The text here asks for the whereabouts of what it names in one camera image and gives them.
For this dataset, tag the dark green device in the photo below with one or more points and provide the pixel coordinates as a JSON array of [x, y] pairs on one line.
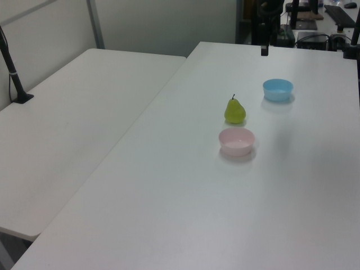
[[285, 33]]

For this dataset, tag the black clamp stand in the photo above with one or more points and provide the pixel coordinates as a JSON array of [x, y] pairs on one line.
[[351, 47]]

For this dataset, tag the brown board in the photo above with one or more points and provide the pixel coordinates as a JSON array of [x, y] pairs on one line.
[[310, 15]]

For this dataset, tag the black computer mouse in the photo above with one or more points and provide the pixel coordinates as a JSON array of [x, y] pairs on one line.
[[350, 5]]

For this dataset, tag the black electronics box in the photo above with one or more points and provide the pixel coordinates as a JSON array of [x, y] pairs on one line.
[[312, 39]]

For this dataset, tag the green pear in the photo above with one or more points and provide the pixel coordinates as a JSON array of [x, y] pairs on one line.
[[234, 112]]

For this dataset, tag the black upright pole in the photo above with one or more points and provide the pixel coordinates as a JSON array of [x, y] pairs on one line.
[[294, 14]]

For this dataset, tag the black camera stand pole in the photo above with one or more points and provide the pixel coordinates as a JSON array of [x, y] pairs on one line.
[[15, 81]]

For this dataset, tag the black keyboard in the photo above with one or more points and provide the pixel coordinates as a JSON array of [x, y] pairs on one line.
[[340, 15]]

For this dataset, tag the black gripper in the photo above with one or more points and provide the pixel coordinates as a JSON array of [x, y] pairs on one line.
[[263, 33]]

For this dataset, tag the blue plastic bowl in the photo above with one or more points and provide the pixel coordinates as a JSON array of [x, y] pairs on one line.
[[278, 90]]

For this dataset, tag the pink plastic bowl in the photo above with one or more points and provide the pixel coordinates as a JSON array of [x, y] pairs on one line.
[[236, 142]]

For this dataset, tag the grey partition frame post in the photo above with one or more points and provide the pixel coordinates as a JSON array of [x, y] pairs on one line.
[[96, 25]]

